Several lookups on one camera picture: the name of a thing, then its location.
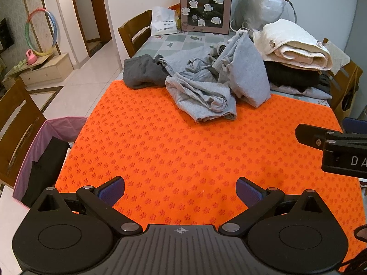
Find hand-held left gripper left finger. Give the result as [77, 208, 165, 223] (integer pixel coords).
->
[30, 177, 143, 237]

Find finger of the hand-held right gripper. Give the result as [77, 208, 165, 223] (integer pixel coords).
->
[295, 123, 367, 150]
[342, 117, 367, 135]

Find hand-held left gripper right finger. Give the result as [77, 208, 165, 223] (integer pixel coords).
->
[218, 177, 330, 237]

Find pink fabric storage box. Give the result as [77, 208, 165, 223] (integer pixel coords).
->
[12, 116, 88, 208]

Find dark grey tights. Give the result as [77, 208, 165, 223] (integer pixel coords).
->
[123, 54, 168, 90]

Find black clothes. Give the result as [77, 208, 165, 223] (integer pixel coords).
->
[21, 137, 71, 207]

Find wooden chair with paper bag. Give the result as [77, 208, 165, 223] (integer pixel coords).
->
[322, 37, 364, 121]

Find folded grey garment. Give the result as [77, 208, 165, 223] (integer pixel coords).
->
[269, 74, 331, 100]

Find folded black garment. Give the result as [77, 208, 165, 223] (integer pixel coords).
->
[263, 61, 322, 90]

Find orange patterned mat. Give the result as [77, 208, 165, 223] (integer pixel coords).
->
[54, 80, 362, 272]

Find light grey sweatshirt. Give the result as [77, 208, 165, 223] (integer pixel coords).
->
[211, 30, 271, 108]

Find folded cream garment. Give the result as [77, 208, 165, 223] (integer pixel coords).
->
[253, 19, 334, 71]

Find crumpled light grey garment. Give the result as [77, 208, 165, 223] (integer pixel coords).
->
[158, 46, 238, 124]

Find clear plastic bag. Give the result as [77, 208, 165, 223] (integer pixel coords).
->
[233, 0, 297, 33]

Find low cream cabinet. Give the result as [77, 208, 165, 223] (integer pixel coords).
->
[2, 52, 74, 87]

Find checkered tablecloth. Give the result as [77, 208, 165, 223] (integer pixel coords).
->
[133, 29, 259, 63]

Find pink toy oven box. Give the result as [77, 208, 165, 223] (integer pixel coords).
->
[179, 0, 233, 34]

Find white plastic bag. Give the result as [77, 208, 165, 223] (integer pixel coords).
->
[150, 6, 179, 37]

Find colourful hula hoop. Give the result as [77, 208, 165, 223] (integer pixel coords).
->
[25, 8, 57, 57]

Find black television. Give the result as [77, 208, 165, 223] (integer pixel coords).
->
[0, 17, 15, 52]

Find black cable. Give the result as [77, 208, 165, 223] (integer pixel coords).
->
[342, 226, 367, 275]

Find wooden door frame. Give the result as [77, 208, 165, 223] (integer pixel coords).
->
[67, 0, 113, 58]

